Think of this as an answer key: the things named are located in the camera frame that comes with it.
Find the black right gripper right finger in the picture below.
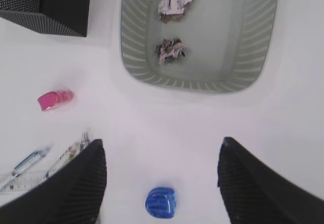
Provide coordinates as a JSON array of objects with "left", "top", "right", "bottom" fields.
[{"left": 217, "top": 137, "right": 323, "bottom": 223}]

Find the clear plastic ruler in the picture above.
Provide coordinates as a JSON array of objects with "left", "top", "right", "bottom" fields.
[{"left": 1, "top": 171, "right": 48, "bottom": 193}]

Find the large paper ball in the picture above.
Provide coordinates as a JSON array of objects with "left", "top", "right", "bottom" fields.
[{"left": 157, "top": 0, "right": 194, "bottom": 24}]

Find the pink pencil sharpener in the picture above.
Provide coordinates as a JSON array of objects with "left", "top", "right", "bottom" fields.
[{"left": 37, "top": 89, "right": 74, "bottom": 112}]

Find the small paper ball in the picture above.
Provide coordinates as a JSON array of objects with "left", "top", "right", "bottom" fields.
[{"left": 155, "top": 38, "right": 186, "bottom": 65}]

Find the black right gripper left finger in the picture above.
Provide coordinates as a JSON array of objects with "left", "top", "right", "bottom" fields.
[{"left": 1, "top": 139, "right": 107, "bottom": 223}]

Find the blue patterned pen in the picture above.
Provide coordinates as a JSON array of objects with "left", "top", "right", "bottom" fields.
[{"left": 1, "top": 145, "right": 52, "bottom": 192}]

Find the green plastic woven basket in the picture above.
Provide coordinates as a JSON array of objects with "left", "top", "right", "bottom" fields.
[{"left": 119, "top": 0, "right": 278, "bottom": 94}]

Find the yellow grip pen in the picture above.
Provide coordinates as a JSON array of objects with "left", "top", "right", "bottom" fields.
[{"left": 45, "top": 143, "right": 80, "bottom": 178}]

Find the black mesh pen holder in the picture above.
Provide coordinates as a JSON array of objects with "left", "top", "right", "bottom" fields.
[{"left": 1, "top": 0, "right": 90, "bottom": 37}]

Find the white grey pen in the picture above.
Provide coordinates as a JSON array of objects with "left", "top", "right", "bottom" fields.
[{"left": 80, "top": 131, "right": 90, "bottom": 150}]

